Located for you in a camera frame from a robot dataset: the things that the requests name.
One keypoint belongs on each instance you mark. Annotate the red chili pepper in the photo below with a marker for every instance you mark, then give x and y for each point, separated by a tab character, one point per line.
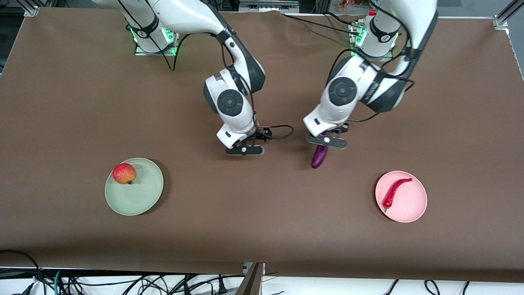
394	191

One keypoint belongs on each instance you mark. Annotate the pink plate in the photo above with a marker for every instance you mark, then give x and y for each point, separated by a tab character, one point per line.
409	205

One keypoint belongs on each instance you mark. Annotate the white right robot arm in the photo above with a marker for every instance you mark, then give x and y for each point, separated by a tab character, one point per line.
231	102

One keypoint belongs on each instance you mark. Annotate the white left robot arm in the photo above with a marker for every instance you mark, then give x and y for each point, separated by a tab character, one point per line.
342	92

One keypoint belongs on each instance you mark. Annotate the metal table frame post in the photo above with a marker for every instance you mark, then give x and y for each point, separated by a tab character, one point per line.
250	280

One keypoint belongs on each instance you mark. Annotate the orange red background clutter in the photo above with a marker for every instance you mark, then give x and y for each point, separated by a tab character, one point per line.
348	5

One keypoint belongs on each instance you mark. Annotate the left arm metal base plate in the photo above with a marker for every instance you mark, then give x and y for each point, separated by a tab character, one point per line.
387	59

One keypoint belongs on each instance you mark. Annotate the aluminium corner profile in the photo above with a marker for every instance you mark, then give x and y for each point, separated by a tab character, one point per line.
505	16
30	8

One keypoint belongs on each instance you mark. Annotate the black power plug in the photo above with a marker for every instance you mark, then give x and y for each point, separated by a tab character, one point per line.
222	287

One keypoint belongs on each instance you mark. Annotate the aluminium frame bracket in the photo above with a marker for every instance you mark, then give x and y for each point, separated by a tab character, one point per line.
268	6

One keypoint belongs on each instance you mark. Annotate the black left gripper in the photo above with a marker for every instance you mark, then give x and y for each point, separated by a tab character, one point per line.
342	129

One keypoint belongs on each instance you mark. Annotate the large table cover cloth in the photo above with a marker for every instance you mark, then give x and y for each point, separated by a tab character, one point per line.
245	205

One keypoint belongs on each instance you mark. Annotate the light green plate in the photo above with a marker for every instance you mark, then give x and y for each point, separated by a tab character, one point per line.
135	200

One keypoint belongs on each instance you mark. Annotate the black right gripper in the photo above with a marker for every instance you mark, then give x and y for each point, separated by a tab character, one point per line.
263	134

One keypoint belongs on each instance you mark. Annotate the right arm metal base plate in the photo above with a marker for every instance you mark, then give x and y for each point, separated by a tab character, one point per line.
141	52

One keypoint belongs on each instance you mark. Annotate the red apple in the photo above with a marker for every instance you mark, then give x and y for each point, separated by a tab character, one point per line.
124	173

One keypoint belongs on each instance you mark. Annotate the purple eggplant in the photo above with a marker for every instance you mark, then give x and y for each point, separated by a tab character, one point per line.
319	157

